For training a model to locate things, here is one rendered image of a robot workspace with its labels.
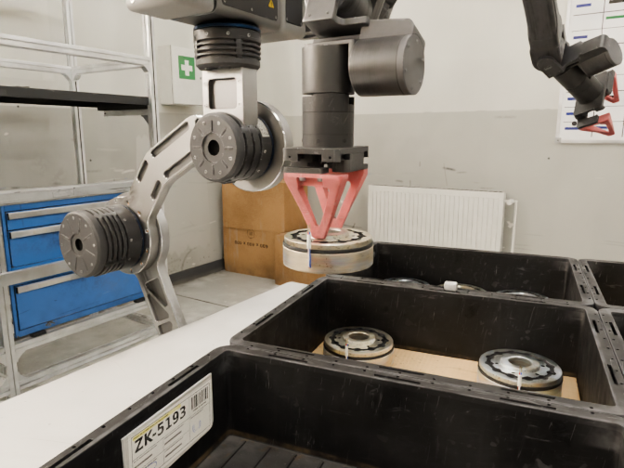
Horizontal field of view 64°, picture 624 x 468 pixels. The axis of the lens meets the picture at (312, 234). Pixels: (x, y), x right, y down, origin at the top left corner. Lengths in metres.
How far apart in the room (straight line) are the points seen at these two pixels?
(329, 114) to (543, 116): 3.17
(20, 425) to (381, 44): 0.79
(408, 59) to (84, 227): 1.03
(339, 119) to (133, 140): 3.28
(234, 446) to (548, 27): 0.95
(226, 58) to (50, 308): 1.73
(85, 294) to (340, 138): 2.17
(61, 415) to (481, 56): 3.35
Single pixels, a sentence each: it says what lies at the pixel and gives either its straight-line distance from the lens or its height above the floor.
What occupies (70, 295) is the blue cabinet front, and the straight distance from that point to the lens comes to 2.56.
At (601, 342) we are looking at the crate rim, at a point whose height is 0.93.
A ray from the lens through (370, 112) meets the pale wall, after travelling 4.03.
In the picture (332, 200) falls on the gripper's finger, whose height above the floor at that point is 1.09.
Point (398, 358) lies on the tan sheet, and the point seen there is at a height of 0.83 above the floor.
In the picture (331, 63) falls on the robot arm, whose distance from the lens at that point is 0.54.
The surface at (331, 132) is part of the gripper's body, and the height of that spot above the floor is 1.16.
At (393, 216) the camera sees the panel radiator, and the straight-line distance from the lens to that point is 3.87.
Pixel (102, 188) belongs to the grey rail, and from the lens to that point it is 2.56.
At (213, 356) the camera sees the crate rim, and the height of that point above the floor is 0.93.
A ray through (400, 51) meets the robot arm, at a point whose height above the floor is 1.23.
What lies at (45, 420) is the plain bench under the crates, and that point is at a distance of 0.98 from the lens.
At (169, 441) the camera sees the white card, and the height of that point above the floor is 0.88.
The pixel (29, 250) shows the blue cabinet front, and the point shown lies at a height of 0.68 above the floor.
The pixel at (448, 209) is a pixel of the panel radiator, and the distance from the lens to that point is 3.70.
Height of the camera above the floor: 1.16
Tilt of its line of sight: 11 degrees down
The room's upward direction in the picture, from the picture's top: straight up
